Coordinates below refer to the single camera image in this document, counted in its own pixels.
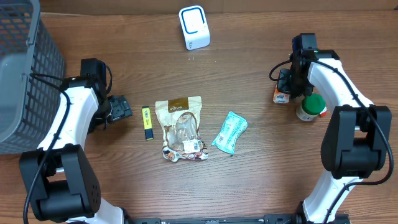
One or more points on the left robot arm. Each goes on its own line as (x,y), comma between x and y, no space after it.
(60,182)

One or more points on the teal wet wipes packet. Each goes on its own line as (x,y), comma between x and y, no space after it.
(233,126)

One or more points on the red snack stick packet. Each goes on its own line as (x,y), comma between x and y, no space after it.
(323,112)

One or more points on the green lid jar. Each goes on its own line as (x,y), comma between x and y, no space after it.
(311,107)

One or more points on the grey plastic mesh basket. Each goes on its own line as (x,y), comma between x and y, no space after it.
(28,106)

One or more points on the yellow glue stick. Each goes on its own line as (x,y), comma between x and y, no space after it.
(147,121)

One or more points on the white barcode scanner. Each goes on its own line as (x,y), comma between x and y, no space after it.
(194,27)

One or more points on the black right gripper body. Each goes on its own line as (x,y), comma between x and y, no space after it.
(294,83)

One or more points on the brown white snack pouch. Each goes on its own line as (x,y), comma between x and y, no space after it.
(180,122)

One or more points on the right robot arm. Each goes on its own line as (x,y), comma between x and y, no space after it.
(355,149)

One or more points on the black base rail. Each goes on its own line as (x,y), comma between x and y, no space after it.
(211,221)

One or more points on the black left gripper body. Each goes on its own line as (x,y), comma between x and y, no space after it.
(121,108)

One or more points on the orange tissue packet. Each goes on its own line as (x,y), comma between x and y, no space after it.
(279,97)

